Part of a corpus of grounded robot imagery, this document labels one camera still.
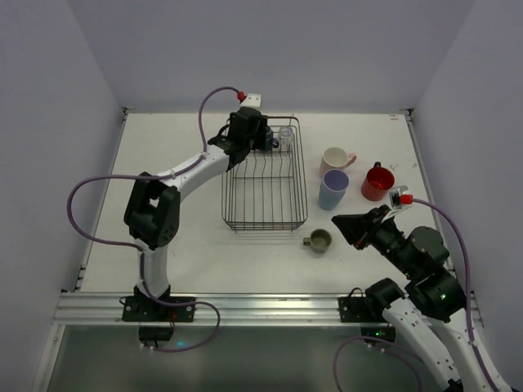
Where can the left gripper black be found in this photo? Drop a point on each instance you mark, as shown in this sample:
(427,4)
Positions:
(257,133)

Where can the pink mug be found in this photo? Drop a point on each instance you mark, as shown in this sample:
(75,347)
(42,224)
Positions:
(336,158)

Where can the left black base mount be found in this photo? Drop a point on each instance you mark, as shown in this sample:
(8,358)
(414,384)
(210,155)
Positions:
(141,309)

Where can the light blue cup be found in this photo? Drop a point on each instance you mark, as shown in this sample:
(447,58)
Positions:
(329,199)

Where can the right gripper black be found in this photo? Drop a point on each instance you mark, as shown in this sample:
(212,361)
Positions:
(372,230)

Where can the beige mug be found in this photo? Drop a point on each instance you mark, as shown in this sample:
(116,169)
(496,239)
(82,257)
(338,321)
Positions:
(319,240)

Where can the right clear glass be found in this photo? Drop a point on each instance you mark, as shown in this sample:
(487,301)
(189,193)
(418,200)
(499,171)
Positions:
(285,137)

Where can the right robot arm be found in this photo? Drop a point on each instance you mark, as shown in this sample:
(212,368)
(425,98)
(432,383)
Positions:
(433,312)

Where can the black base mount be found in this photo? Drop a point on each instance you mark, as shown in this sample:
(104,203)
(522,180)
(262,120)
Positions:
(354,308)
(141,309)

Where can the red mug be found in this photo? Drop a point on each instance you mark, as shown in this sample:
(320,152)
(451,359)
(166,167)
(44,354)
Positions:
(377,182)

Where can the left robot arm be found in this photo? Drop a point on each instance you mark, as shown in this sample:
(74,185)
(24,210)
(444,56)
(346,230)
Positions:
(154,207)

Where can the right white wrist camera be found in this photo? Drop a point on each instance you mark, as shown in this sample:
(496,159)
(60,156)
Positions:
(398,198)

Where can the wire dish rack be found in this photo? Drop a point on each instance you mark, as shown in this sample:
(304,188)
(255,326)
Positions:
(267,191)

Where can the lavender cup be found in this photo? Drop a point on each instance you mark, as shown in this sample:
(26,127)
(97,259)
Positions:
(334,182)

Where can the aluminium mounting rail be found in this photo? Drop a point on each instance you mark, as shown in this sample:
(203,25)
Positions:
(236,310)

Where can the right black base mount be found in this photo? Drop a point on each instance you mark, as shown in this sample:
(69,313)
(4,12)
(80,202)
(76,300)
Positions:
(354,308)

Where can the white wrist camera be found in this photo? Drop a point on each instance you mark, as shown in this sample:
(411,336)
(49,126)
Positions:
(252,100)
(398,198)

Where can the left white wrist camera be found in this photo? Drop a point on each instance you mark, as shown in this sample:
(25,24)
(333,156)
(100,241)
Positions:
(252,100)

